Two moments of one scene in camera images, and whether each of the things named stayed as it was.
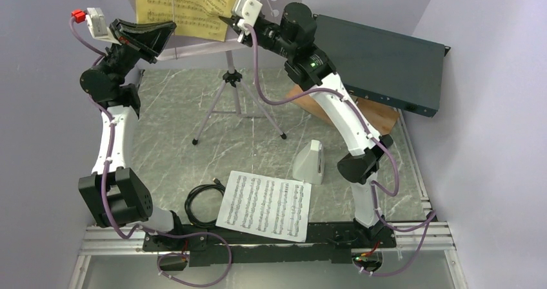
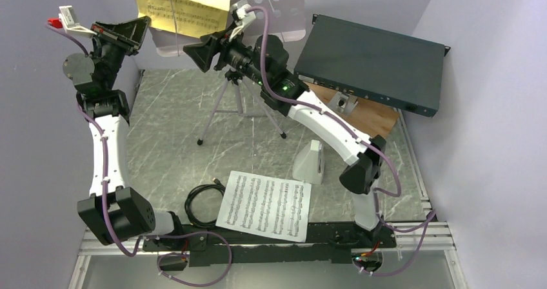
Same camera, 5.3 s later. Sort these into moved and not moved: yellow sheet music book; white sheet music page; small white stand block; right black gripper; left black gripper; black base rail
Moved: left black gripper; right black gripper
Not moved: white sheet music page; small white stand block; yellow sheet music book; black base rail
